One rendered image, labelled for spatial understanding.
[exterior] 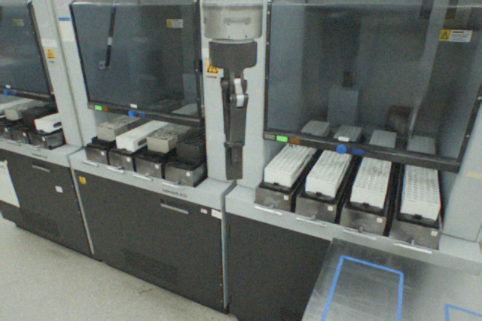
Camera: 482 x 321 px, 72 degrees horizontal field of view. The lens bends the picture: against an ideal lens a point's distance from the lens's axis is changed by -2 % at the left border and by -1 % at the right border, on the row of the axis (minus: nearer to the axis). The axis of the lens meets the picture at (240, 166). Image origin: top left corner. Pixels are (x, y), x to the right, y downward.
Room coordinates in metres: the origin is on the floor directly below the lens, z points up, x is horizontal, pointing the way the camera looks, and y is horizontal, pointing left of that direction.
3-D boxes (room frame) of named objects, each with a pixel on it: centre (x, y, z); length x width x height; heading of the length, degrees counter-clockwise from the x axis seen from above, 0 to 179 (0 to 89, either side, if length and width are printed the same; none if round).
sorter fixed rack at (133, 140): (1.49, 0.44, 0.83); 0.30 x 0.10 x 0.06; 154
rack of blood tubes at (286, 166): (1.18, -0.19, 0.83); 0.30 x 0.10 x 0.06; 154
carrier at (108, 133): (1.47, 0.62, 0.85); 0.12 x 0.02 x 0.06; 64
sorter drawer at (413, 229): (1.10, -0.67, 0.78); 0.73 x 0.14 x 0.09; 154
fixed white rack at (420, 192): (0.98, -0.61, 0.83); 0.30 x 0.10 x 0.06; 154
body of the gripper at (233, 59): (0.54, 0.01, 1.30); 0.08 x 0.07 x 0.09; 11
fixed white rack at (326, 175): (1.11, -0.33, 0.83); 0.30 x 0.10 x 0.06; 154
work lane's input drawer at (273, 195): (1.30, -0.25, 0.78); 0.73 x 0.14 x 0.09; 154
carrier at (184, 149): (1.27, 0.21, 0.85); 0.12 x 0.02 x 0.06; 64
